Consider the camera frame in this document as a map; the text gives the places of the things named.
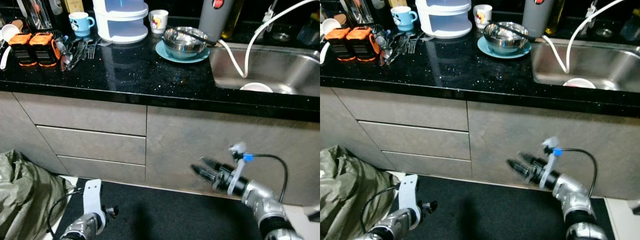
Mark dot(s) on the large silver spoon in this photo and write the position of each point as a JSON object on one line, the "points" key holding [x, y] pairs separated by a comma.
{"points": [[61, 46], [386, 41]]}

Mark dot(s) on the grey drawer front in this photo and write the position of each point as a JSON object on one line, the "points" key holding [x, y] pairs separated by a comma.
{"points": [[85, 112], [410, 107], [100, 145], [110, 170], [425, 140], [435, 165]]}

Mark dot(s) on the light blue mug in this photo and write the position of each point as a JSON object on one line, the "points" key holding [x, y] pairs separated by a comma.
{"points": [[80, 25], [401, 19]]}

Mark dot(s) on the silver fork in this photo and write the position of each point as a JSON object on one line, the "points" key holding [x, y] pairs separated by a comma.
{"points": [[413, 46], [91, 50], [102, 44], [425, 39]]}

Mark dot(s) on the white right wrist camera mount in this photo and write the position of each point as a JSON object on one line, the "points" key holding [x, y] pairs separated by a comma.
{"points": [[549, 170], [236, 177]]}

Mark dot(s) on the small black floor object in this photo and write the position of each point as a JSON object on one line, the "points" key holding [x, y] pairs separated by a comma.
{"points": [[314, 216], [634, 207]]}

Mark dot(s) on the white tap fitting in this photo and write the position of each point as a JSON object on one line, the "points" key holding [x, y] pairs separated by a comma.
{"points": [[270, 14], [592, 11]]}

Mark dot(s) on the white ladle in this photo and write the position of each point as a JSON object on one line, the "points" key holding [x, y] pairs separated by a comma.
{"points": [[10, 32], [330, 27]]}

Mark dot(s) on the pink round plate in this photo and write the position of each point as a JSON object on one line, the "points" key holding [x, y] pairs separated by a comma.
{"points": [[579, 83], [256, 88]]}

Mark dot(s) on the yellow oil bottle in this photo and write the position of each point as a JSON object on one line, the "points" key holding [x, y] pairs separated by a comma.
{"points": [[560, 17], [237, 20]]}

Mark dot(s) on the stainless steel sink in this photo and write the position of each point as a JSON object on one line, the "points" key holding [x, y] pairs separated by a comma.
{"points": [[280, 67], [610, 67]]}

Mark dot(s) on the olive green bag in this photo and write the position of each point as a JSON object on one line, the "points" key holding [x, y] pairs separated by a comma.
{"points": [[25, 195], [345, 190]]}

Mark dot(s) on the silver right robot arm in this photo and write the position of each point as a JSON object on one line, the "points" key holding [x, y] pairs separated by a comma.
{"points": [[575, 200], [265, 205]]}

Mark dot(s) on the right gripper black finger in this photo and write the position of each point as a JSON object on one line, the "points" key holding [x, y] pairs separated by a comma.
{"points": [[212, 165], [529, 159], [521, 168], [206, 173]]}

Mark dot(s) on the long steel spoon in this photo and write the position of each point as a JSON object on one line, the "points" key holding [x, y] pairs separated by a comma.
{"points": [[520, 31], [200, 36]]}

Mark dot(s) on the shiny steel utensil holder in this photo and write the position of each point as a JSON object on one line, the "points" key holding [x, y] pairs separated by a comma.
{"points": [[361, 11], [37, 15]]}

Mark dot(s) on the grey tall bottle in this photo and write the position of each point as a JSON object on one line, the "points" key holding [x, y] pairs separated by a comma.
{"points": [[215, 22], [537, 20]]}

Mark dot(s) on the stainless steel bowl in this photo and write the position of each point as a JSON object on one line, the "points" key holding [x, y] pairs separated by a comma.
{"points": [[505, 37], [185, 42]]}

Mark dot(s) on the white cartoon print mug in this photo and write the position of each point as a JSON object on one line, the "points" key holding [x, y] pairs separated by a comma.
{"points": [[159, 22], [482, 16]]}

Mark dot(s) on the white stacked plastic container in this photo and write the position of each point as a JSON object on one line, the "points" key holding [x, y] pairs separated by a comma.
{"points": [[120, 22], [442, 20]]}

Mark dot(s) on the orange and black box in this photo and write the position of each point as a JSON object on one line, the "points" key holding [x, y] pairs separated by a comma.
{"points": [[22, 50], [46, 50], [363, 44], [339, 45]]}

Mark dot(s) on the teal round plate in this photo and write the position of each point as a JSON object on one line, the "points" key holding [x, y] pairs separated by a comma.
{"points": [[172, 57], [492, 52]]}

